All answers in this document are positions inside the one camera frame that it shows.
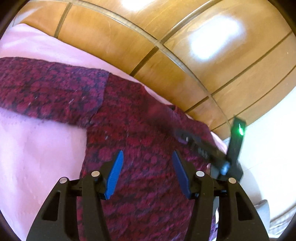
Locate dark red patterned knit sweater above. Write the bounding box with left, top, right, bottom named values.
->
left=1, top=57, right=214, bottom=240

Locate wooden panelled headboard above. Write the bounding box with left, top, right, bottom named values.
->
left=13, top=1, right=295, bottom=138

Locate pink bed sheet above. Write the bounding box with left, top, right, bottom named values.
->
left=1, top=24, right=227, bottom=240

